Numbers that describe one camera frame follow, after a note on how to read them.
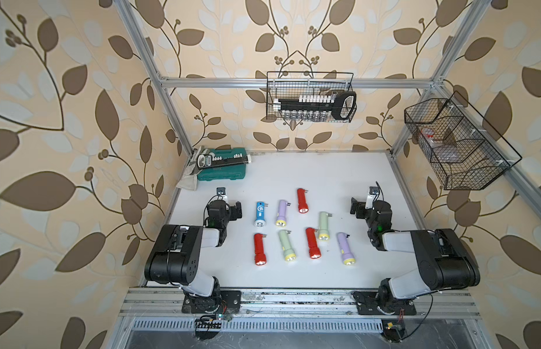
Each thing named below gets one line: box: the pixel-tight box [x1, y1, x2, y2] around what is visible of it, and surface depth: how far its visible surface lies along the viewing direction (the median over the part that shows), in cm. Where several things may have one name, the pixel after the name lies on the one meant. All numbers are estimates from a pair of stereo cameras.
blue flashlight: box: [253, 201, 267, 228], surface depth 96 cm
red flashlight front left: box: [253, 232, 267, 266], surface depth 86 cm
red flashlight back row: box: [296, 187, 310, 214], surface depth 101 cm
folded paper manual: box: [175, 145, 211, 192], surface depth 110 cm
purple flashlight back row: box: [274, 199, 292, 227], surface depth 96 cm
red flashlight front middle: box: [305, 227, 322, 259], surface depth 87 cm
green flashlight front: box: [277, 229, 297, 262], surface depth 87 cm
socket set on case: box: [197, 152, 253, 170], surface depth 111 cm
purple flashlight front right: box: [336, 231, 357, 266], surface depth 86 cm
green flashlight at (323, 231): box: [318, 210, 331, 241], surface depth 92 cm
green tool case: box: [197, 147, 248, 182], surface depth 110 cm
